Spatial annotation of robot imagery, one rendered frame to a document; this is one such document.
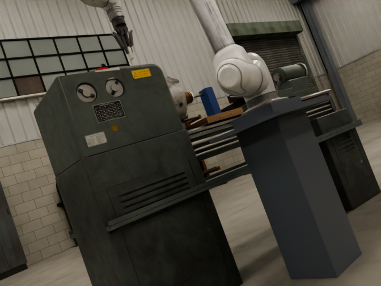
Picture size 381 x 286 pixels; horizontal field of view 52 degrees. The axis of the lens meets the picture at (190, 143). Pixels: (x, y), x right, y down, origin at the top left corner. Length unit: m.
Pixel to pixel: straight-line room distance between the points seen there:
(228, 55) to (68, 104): 0.75
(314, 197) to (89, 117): 1.08
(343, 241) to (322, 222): 0.16
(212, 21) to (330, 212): 1.00
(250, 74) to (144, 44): 9.78
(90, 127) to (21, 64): 7.77
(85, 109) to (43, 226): 6.92
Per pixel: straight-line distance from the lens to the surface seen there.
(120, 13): 2.34
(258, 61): 1.90
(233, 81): 1.66
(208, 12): 1.82
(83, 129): 1.86
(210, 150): 2.29
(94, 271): 2.16
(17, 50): 9.74
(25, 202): 8.67
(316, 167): 1.91
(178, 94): 2.28
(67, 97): 1.89
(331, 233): 1.90
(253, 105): 1.89
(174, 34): 12.26
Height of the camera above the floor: 0.65
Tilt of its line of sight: 4 degrees up
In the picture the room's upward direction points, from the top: 20 degrees counter-clockwise
